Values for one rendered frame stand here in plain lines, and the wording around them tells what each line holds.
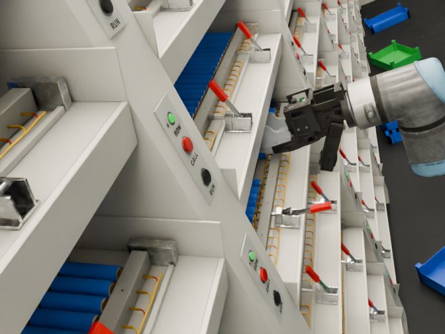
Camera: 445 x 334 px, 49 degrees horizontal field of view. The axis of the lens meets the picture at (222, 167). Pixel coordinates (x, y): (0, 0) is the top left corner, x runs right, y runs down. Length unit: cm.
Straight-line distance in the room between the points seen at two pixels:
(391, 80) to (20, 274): 72
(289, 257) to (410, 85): 36
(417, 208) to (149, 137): 183
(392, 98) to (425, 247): 121
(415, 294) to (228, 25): 119
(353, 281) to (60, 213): 100
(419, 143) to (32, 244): 75
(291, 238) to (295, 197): 11
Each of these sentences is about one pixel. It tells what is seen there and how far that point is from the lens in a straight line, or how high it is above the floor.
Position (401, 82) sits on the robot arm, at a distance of 90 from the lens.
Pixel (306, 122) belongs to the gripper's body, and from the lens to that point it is 92.
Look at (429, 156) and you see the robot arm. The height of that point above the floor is 87.
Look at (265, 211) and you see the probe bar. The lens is 84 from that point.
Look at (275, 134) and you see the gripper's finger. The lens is 94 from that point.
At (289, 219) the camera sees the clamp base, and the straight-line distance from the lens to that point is 83.
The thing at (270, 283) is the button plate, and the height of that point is 100.
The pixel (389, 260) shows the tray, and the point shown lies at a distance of 187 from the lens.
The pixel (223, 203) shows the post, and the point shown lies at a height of 113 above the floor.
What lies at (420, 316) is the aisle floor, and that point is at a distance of 183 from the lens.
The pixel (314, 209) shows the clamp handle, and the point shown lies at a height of 93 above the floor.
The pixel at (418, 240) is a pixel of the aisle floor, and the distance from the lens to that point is 207.
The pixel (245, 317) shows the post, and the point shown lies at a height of 100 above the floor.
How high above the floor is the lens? 141
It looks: 27 degrees down
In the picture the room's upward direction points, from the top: 29 degrees counter-clockwise
